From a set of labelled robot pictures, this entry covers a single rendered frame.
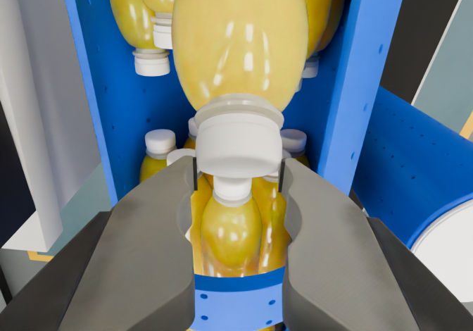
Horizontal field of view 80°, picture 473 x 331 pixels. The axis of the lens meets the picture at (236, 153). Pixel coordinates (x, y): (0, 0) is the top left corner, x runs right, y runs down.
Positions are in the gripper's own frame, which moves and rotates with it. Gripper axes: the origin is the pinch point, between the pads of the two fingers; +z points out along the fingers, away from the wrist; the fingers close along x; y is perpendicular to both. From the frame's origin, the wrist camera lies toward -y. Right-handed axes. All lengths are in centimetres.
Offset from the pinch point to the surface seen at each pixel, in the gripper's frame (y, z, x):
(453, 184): 21, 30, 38
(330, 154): 3.5, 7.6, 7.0
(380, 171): 27, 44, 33
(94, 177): 88, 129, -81
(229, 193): 10.2, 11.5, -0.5
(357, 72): -2.4, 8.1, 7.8
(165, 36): -3.4, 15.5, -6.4
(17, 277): 177, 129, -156
